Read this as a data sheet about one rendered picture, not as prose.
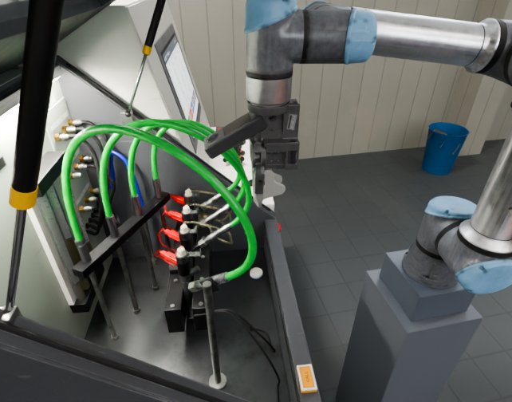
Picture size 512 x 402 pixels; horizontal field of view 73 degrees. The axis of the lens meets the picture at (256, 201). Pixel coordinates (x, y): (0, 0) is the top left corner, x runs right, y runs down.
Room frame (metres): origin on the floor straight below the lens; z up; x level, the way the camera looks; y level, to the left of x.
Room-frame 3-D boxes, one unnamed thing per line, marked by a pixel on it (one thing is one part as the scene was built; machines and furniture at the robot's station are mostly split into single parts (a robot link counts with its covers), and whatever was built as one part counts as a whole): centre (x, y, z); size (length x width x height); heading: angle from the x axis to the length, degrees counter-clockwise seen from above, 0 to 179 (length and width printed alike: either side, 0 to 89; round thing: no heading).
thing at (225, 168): (1.28, 0.08, 0.96); 0.70 x 0.22 x 0.03; 6
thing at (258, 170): (0.55, 0.00, 1.31); 0.05 x 0.02 x 0.09; 6
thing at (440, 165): (3.00, -1.74, 0.22); 0.37 x 0.34 x 0.45; 102
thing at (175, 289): (0.69, 0.17, 0.91); 0.34 x 0.10 x 0.15; 6
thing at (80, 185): (0.78, 0.45, 1.20); 0.13 x 0.03 x 0.31; 6
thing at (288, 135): (0.58, -0.03, 1.37); 0.09 x 0.08 x 0.12; 96
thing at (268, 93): (0.58, -0.02, 1.46); 0.08 x 0.08 x 0.05
